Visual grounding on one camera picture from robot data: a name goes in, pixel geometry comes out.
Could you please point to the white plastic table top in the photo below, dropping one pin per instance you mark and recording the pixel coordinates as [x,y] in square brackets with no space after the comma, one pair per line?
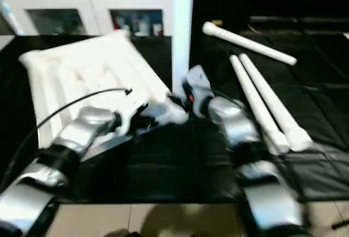
[87,68]

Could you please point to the black stand foot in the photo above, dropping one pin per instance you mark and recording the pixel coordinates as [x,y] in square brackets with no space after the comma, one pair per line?
[341,224]

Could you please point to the white plastic table leg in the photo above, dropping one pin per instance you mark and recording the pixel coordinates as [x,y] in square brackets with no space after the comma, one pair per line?
[182,30]
[278,109]
[251,43]
[253,98]

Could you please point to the red bottle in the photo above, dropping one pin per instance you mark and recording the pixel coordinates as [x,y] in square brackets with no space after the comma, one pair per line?
[116,25]

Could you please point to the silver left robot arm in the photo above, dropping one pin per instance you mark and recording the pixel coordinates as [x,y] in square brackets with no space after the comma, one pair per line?
[71,139]

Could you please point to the tan label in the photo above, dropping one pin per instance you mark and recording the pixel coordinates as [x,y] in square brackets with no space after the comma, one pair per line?
[217,23]

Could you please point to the white side table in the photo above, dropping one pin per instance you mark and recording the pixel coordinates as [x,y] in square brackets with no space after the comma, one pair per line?
[5,41]

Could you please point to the black work mat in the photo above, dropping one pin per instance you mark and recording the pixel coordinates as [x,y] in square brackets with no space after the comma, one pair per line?
[163,171]

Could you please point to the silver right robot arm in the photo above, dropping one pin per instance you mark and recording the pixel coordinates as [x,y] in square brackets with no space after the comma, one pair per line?
[245,139]

